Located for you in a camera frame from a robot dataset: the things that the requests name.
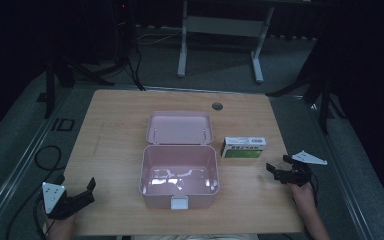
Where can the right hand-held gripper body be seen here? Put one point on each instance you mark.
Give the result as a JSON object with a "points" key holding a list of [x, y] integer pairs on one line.
{"points": [[300, 171]]}

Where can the black tripod stand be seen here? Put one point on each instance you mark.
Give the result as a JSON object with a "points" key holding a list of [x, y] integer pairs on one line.
{"points": [[316, 86], [63, 71]]}

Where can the round grey table grommet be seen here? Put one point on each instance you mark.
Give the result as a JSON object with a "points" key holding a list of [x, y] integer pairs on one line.
{"points": [[217, 106]]}

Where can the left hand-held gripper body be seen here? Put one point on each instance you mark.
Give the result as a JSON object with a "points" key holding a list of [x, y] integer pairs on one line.
{"points": [[67, 204]]}

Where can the dark equipment tower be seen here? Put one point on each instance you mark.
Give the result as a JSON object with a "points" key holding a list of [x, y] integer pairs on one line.
{"points": [[123, 30]]}

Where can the person's left hand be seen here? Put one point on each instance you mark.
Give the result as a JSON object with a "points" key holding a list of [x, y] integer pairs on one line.
{"points": [[60, 228]]}

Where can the green and white medicine box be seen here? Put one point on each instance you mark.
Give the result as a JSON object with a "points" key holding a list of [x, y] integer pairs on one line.
{"points": [[243, 148]]}

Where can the person's right hand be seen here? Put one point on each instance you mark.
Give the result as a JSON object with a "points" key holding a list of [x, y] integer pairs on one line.
{"points": [[301, 193]]}

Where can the open pink storage box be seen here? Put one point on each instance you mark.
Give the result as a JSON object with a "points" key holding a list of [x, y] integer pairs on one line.
{"points": [[179, 170]]}

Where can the white desk frame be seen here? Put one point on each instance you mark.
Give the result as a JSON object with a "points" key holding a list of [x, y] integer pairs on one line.
{"points": [[225, 26]]}

